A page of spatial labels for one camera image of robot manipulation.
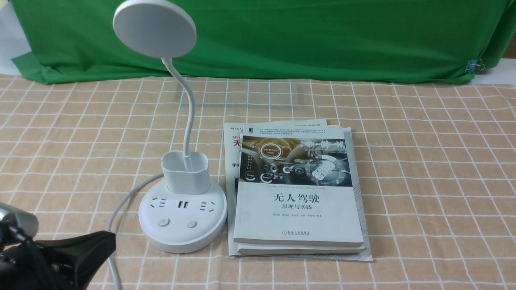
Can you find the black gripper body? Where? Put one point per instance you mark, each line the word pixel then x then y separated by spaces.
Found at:
pixel 60 264

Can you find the white desk lamp with sockets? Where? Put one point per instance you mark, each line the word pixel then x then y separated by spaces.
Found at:
pixel 186 210

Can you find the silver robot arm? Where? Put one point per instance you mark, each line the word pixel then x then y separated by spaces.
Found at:
pixel 15 224

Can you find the middle white book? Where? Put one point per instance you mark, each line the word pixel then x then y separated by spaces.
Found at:
pixel 270 249

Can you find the bottom white paperback book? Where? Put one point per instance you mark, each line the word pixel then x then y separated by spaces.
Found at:
pixel 232 144

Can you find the green backdrop cloth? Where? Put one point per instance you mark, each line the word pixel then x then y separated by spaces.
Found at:
pixel 403 41

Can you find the top self-driving textbook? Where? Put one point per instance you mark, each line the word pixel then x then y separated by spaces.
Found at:
pixel 296 186

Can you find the checkered beige tablecloth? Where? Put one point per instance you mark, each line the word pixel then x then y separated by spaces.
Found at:
pixel 436 166

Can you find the metal binder clip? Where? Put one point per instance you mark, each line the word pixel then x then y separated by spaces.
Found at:
pixel 473 66

